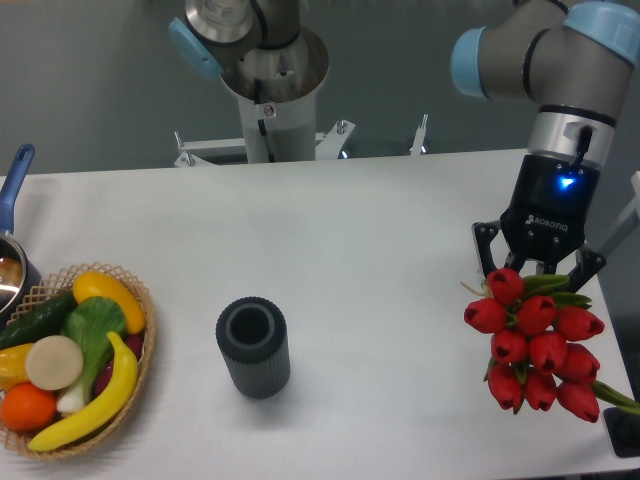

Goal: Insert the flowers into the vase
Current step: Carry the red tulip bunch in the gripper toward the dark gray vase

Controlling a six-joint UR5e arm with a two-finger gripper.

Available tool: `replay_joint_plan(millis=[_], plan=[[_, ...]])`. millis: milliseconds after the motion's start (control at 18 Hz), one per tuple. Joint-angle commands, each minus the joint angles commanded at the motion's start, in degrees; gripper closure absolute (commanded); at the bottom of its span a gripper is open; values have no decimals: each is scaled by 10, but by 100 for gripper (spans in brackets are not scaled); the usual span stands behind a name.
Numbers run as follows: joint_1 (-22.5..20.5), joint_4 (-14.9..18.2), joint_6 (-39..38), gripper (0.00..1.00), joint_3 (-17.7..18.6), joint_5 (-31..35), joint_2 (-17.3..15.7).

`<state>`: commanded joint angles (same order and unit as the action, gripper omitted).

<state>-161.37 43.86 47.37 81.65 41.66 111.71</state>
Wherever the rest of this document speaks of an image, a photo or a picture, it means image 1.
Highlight yellow bell pepper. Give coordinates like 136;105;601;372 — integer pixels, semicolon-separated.
0;343;34;391

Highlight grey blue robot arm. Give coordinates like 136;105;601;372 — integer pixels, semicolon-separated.
169;1;639;292

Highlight black device at edge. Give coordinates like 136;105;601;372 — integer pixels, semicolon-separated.
604;408;639;458

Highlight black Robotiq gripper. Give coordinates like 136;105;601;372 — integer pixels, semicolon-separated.
471;154;606;293

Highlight white frame at right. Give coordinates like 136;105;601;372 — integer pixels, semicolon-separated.
596;171;639;258

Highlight woven wicker basket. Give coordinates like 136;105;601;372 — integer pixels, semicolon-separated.
1;262;156;461

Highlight yellow banana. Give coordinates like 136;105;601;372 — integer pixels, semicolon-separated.
28;332;138;452

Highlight orange fruit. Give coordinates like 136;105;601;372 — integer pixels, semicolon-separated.
1;383;57;431

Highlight dark grey ribbed vase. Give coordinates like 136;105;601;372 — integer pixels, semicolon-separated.
215;296;290;399

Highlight beige round slice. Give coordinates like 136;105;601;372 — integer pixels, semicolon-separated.
25;335;84;391

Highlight blue handled saucepan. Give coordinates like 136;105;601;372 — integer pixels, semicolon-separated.
1;144;41;329

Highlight white metal base frame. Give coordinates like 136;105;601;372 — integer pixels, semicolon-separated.
173;114;429;167

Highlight green cucumber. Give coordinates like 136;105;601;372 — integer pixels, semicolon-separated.
1;291;77;350

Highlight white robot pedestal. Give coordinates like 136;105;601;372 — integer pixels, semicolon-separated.
222;27;329;164

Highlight green bok choy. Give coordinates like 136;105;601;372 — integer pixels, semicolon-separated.
57;296;126;416

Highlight purple vegetable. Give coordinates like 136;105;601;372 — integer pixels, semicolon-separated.
93;334;144;397

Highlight red tulip bouquet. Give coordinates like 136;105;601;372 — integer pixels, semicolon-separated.
463;268;639;423

